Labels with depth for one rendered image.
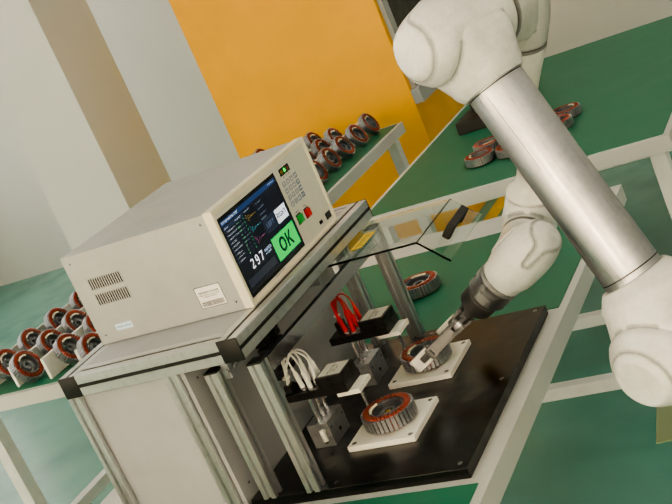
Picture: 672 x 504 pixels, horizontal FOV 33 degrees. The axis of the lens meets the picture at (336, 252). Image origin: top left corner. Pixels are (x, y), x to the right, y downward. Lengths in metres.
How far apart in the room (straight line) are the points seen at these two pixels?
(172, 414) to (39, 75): 4.14
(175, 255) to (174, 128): 6.55
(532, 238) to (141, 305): 0.78
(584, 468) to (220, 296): 1.59
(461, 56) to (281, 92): 4.32
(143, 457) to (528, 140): 1.03
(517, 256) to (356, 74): 3.75
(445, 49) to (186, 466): 1.00
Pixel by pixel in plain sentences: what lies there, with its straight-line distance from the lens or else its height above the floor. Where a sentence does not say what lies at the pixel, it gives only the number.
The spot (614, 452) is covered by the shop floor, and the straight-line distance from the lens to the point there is 3.49.
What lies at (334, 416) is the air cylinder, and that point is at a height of 0.82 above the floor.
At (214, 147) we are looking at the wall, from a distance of 8.62.
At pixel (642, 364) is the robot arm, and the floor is 0.94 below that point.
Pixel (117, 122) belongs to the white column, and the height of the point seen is 1.19.
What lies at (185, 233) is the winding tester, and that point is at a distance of 2.17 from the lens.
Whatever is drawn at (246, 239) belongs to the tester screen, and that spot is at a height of 1.23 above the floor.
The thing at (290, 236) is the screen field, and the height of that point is 1.17.
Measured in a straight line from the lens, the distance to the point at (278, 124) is 6.14.
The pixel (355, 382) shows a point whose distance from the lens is 2.26.
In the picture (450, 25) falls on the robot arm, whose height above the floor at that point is 1.50.
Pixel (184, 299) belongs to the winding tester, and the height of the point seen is 1.17.
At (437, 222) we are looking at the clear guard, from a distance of 2.41.
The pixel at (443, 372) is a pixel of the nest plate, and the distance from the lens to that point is 2.40.
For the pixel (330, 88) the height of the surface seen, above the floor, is 0.94.
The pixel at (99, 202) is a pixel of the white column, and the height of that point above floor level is 0.85.
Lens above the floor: 1.71
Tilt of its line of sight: 15 degrees down
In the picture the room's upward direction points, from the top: 24 degrees counter-clockwise
